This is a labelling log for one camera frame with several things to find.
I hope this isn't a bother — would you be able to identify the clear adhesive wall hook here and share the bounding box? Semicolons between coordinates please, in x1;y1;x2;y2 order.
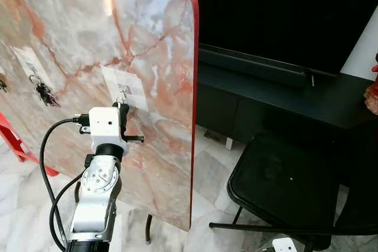
12;45;55;91
101;66;149;112

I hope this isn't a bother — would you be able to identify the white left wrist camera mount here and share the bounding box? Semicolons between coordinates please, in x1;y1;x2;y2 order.
87;107;129;155

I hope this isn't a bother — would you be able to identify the black soundbar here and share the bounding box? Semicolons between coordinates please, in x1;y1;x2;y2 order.
198;44;315;89

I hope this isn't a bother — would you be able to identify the dark key bunch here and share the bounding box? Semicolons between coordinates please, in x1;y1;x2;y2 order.
28;74;61;109

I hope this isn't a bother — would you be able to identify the long black left arm cable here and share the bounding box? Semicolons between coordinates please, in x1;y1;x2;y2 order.
39;116;90;251

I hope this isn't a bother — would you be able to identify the red statue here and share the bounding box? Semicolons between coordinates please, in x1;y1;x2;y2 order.
364;63;378;115

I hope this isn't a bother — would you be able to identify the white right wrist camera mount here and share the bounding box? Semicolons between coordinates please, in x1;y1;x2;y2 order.
272;237;299;252

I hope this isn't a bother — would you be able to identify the marble table with red rim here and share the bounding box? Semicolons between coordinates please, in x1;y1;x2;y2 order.
0;0;200;233

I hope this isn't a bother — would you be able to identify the black folding chair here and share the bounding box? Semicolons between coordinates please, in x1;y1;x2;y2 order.
208;129;378;250

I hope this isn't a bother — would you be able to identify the short black left arm cable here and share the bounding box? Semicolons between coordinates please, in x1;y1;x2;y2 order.
50;169;88;248

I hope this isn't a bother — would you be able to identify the dark metal table leg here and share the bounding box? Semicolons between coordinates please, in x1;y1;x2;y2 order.
145;214;153;245

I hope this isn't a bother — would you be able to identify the black low TV console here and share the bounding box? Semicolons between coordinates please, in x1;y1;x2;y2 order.
195;57;378;152

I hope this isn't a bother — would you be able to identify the black television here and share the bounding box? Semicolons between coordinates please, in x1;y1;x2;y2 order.
146;0;378;77

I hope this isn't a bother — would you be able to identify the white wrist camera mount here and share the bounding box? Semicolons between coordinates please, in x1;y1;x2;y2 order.
272;237;299;252
87;107;129;155

